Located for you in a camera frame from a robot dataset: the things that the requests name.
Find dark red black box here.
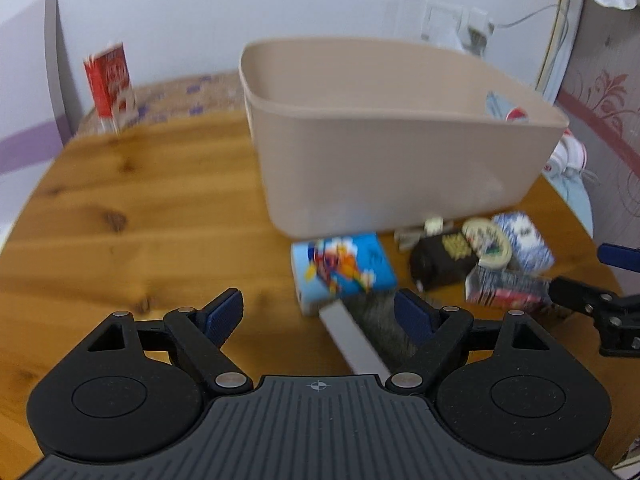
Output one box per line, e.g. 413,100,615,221
464,266,552,313

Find round tin with picture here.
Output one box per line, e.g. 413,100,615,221
461,218,512,270

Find beige plastic storage bin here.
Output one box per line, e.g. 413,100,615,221
239,37,568,238

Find red milk carton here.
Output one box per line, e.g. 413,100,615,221
84,42,138,132

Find small white figurine keychain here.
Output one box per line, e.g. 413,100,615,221
394,217,454,252

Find blue white patterned box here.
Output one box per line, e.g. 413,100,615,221
492,211,554,274

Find black box gold emblem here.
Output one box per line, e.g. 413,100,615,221
409,230,478,292

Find floral patterned table mat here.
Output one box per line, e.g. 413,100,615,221
76,72,244,136

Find purple white headboard panel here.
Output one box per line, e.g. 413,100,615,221
0,0,72,242

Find red white headphones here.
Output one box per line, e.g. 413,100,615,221
541,129,600,184

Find blue cartoon card box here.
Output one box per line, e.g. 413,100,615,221
291,232,397,316

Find grey furry brush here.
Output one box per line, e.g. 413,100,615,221
318,290,416,382

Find white charger with cable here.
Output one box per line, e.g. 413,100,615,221
458,3,570,86

